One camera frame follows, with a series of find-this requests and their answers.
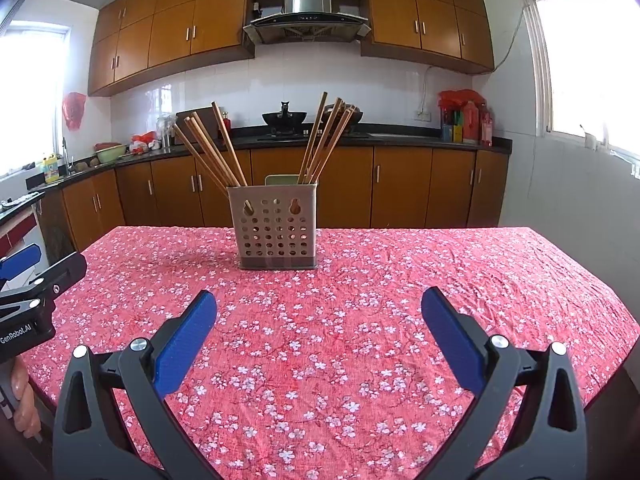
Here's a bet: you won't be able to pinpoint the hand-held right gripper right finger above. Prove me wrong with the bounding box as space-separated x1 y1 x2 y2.
421 287 587 480

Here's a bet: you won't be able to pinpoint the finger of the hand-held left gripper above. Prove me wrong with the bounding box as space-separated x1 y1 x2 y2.
0 251 87 317
0 244 42 281

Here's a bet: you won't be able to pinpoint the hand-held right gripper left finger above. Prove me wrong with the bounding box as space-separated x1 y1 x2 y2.
52 290 218 480

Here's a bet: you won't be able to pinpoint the perforated grey utensil holder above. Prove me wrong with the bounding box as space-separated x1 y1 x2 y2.
227 185 319 270

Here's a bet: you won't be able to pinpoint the bunch of wooden chopsticks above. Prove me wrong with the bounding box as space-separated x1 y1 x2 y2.
172 91 357 187

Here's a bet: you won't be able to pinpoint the person's left hand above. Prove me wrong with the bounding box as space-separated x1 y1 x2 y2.
12 360 42 436

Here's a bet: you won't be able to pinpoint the red floral tablecloth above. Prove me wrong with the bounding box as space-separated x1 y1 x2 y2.
20 225 640 471

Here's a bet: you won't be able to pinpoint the green basin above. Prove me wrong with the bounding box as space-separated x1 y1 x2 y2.
95 144 127 164

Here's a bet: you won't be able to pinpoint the red and white bag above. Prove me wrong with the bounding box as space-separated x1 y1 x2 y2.
130 131 158 153

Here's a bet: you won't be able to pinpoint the small side window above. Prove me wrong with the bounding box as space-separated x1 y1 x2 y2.
0 21 73 181

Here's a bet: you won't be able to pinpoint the wooden lower cabinets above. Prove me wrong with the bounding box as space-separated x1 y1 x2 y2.
40 146 511 256

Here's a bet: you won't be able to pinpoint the wooden cabinets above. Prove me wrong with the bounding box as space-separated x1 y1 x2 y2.
87 0 496 97
40 146 511 256

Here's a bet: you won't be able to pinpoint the glass jars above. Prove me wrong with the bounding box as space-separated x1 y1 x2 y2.
157 115 177 147

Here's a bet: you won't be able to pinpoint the brown wooden box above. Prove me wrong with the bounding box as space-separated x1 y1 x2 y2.
176 110 223 141

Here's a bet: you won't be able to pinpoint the black kitchen countertop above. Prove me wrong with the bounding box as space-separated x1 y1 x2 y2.
0 125 513 221

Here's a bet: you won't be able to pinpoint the colourful knife box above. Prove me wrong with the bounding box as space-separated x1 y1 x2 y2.
441 109 464 143

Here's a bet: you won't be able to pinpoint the red oil bottle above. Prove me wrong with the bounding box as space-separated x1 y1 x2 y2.
462 101 483 145

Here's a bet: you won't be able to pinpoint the black gas stove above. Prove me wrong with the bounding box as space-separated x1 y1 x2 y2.
257 130 371 142

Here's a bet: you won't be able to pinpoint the wok with steel lid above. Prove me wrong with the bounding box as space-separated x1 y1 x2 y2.
322 104 363 126

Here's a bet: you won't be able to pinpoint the black pot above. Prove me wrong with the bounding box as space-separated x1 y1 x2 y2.
262 102 308 134

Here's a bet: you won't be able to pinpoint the wooden upper cabinets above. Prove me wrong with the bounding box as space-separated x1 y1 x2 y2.
87 0 496 97

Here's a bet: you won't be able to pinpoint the large bright window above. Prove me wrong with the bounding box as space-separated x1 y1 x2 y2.
517 0 640 181

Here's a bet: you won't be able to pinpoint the steel range hood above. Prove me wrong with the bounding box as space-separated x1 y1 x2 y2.
242 0 372 45

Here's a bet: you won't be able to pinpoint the red plastic bag on wall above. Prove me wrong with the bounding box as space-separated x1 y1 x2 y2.
62 92 87 132

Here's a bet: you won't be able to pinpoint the thin wall cable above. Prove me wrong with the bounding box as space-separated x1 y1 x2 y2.
492 0 527 71

